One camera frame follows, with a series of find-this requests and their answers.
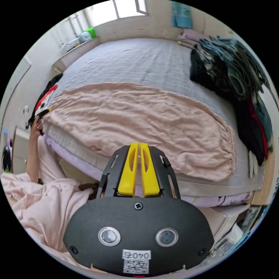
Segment white carton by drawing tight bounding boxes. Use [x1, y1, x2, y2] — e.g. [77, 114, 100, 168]
[214, 206, 253, 238]

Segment white desk with things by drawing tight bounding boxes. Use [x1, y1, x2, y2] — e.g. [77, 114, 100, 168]
[52, 27, 101, 73]

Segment blue hanging cloth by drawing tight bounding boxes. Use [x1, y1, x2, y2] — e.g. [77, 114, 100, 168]
[171, 1, 194, 29]

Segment person's left hand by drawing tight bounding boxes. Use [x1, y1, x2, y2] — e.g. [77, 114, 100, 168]
[29, 118, 44, 142]

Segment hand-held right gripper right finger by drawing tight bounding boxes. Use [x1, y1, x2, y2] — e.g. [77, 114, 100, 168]
[140, 143, 160, 197]

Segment pile of clothes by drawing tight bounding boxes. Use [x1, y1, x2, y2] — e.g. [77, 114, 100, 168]
[189, 36, 274, 178]

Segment window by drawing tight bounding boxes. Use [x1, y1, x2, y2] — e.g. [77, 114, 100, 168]
[87, 0, 151, 27]

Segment white cupboard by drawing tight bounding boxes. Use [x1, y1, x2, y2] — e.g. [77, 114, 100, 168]
[11, 126, 31, 174]

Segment pink long pants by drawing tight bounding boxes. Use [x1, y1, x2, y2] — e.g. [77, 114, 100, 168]
[42, 83, 237, 183]

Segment folded lilac blanket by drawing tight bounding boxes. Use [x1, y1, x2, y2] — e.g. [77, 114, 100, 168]
[177, 29, 210, 48]

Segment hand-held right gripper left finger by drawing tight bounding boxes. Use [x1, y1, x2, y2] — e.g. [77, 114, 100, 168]
[118, 143, 140, 196]

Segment person's left forearm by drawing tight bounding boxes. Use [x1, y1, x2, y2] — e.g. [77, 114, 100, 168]
[26, 137, 42, 184]

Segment bed with grey striped sheet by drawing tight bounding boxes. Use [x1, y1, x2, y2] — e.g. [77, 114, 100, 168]
[43, 38, 265, 208]

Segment person's body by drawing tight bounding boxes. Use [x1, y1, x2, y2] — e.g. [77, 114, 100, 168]
[0, 135, 99, 269]

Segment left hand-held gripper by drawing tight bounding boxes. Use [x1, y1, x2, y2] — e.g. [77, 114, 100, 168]
[28, 73, 64, 131]

